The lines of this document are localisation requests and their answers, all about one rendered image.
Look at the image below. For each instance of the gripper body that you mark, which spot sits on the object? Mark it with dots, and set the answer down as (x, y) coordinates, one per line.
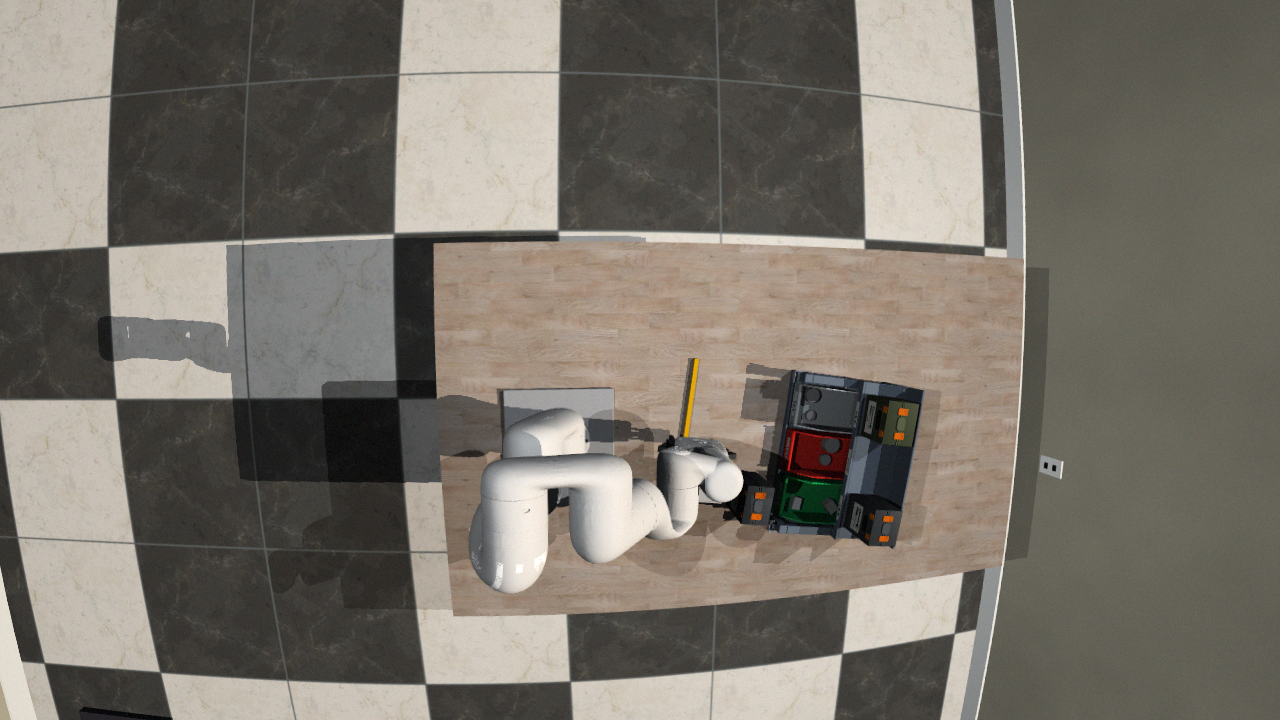
(692, 443)

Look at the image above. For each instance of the yellow bar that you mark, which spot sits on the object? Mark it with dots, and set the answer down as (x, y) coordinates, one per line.
(690, 397)

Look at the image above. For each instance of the red open bin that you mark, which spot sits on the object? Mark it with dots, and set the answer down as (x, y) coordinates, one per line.
(804, 450)

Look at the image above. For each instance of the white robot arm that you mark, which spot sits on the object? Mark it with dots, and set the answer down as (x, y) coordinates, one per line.
(609, 512)

